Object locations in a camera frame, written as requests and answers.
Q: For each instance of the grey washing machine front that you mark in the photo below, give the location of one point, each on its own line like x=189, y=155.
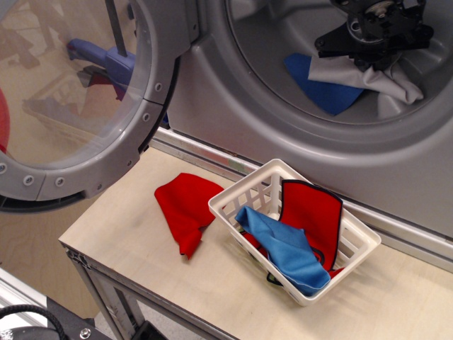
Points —
x=235, y=93

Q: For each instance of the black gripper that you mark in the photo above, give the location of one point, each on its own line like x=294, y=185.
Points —
x=374, y=41

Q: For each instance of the red cloth on table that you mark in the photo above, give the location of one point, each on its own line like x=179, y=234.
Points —
x=184, y=203

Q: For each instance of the light blue cloth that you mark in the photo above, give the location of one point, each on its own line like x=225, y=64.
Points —
x=288, y=250

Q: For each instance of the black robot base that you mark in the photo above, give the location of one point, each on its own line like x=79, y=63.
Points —
x=44, y=319

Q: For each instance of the blue clamp behind door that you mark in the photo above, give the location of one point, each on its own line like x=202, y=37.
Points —
x=109, y=64

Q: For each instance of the red object behind door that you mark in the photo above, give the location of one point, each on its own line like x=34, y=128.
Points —
x=5, y=123

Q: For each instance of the dark blue cloth in drum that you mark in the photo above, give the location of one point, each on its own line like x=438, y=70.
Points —
x=331, y=98

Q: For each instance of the aluminium table frame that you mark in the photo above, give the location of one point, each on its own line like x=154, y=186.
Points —
x=119, y=300

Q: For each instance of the light grey cloth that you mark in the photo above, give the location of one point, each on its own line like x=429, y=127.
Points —
x=392, y=82

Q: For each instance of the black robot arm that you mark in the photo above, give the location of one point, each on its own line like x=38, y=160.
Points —
x=361, y=8

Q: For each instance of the red cloth with black trim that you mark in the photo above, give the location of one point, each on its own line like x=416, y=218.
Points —
x=317, y=212

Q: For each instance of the aluminium rail under machine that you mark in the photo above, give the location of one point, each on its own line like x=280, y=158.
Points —
x=397, y=233

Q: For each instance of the white plastic laundry basket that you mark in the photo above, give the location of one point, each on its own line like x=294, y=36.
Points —
x=261, y=190

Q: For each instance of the grey round machine door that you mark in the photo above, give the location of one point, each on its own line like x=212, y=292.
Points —
x=70, y=141

